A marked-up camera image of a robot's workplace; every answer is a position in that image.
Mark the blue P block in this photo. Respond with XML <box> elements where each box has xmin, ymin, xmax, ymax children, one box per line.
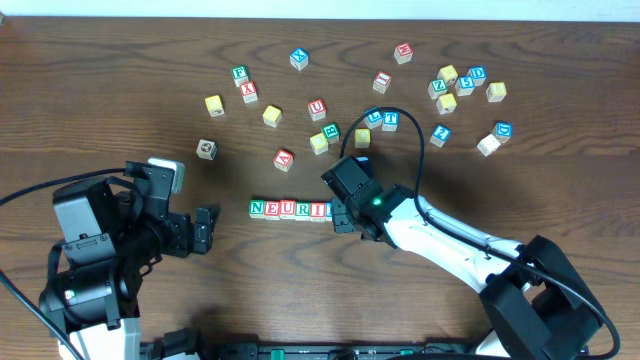
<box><xmin>325</xmin><ymin>202</ymin><xmax>333</xmax><ymax>222</ymax></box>

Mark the red i block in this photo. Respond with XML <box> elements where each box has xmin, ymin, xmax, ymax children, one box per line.
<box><xmin>310</xmin><ymin>202</ymin><xmax>327</xmax><ymax>222</ymax></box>
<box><xmin>372</xmin><ymin>71</ymin><xmax>392</xmax><ymax>94</ymax></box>

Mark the green N block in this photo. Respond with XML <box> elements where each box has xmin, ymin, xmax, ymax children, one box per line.
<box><xmin>248</xmin><ymin>199</ymin><xmax>266</xmax><ymax>219</ymax></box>

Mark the green R block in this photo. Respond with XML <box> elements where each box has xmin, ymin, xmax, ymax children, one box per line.
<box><xmin>294</xmin><ymin>202</ymin><xmax>310</xmax><ymax>221</ymax></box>

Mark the red E block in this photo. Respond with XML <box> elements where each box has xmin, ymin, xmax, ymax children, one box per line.
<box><xmin>264</xmin><ymin>201</ymin><xmax>280</xmax><ymax>220</ymax></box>

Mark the red u block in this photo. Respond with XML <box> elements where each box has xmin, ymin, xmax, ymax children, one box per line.
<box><xmin>279</xmin><ymin>199</ymin><xmax>296</xmax><ymax>219</ymax></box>
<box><xmin>308</xmin><ymin>98</ymin><xmax>327</xmax><ymax>121</ymax></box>

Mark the blue 2 block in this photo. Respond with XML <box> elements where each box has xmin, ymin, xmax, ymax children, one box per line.
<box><xmin>430</xmin><ymin>124</ymin><xmax>452</xmax><ymax>148</ymax></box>

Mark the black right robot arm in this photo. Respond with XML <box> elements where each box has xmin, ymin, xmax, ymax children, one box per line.
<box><xmin>322</xmin><ymin>157</ymin><xmax>606</xmax><ymax>359</ymax></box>

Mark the white picture block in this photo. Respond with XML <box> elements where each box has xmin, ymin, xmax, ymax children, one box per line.
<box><xmin>196</xmin><ymin>139</ymin><xmax>218</xmax><ymax>160</ymax></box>

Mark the yellow O block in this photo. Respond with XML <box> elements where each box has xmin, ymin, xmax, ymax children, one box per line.
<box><xmin>354</xmin><ymin>128</ymin><xmax>371</xmax><ymax>148</ymax></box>

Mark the green B block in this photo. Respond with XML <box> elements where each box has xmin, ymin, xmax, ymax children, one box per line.
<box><xmin>321</xmin><ymin>123</ymin><xmax>340</xmax><ymax>144</ymax></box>

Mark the blue L block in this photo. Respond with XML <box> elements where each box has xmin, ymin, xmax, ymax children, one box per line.
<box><xmin>364</xmin><ymin>107</ymin><xmax>383</xmax><ymax>129</ymax></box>

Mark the red A block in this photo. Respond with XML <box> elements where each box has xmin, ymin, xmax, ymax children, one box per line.
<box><xmin>273</xmin><ymin>149</ymin><xmax>294</xmax><ymax>172</ymax></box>

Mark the blue T block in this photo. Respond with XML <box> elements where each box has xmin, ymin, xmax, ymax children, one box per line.
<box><xmin>382</xmin><ymin>111</ymin><xmax>399</xmax><ymax>132</ymax></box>

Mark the red Y block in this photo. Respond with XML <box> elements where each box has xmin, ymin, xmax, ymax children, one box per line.
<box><xmin>239</xmin><ymin>81</ymin><xmax>258</xmax><ymax>104</ymax></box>

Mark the green F block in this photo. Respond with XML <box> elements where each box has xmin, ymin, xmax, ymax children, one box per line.
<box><xmin>231</xmin><ymin>65</ymin><xmax>250</xmax><ymax>87</ymax></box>

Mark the green Z block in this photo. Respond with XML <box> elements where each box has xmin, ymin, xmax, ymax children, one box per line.
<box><xmin>428</xmin><ymin>79</ymin><xmax>448</xmax><ymax>100</ymax></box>

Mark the plain block red 3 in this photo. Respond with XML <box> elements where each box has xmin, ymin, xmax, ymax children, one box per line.
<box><xmin>476</xmin><ymin>134</ymin><xmax>501</xmax><ymax>157</ymax></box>

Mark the blue X block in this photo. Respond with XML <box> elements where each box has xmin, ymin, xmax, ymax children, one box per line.
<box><xmin>289</xmin><ymin>48</ymin><xmax>309</xmax><ymax>71</ymax></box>

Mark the red M block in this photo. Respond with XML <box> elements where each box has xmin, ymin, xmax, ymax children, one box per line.
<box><xmin>394</xmin><ymin>42</ymin><xmax>414</xmax><ymax>65</ymax></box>

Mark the blue 5 block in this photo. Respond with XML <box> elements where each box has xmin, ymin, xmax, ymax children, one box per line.
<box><xmin>455</xmin><ymin>76</ymin><xmax>475</xmax><ymax>97</ymax></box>

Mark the yellow picture block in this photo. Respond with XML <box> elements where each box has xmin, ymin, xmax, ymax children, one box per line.
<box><xmin>437</xmin><ymin>65</ymin><xmax>458</xmax><ymax>86</ymax></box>

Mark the blue D block near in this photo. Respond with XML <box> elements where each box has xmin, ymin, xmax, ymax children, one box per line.
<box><xmin>492</xmin><ymin>121</ymin><xmax>513</xmax><ymax>144</ymax></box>

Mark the blue d block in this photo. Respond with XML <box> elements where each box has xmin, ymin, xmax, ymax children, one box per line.
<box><xmin>467</xmin><ymin>66</ymin><xmax>487</xmax><ymax>87</ymax></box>
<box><xmin>492</xmin><ymin>121</ymin><xmax>513</xmax><ymax>144</ymax></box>

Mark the blue D block far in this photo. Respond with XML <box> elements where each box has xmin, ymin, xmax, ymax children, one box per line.
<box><xmin>467</xmin><ymin>66</ymin><xmax>487</xmax><ymax>87</ymax></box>

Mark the yellow B block right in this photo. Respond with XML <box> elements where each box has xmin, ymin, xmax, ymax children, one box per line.
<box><xmin>486</xmin><ymin>82</ymin><xmax>508</xmax><ymax>103</ymax></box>

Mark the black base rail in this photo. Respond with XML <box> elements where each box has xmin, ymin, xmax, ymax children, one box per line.
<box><xmin>139</xmin><ymin>341</ymin><xmax>492</xmax><ymax>360</ymax></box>

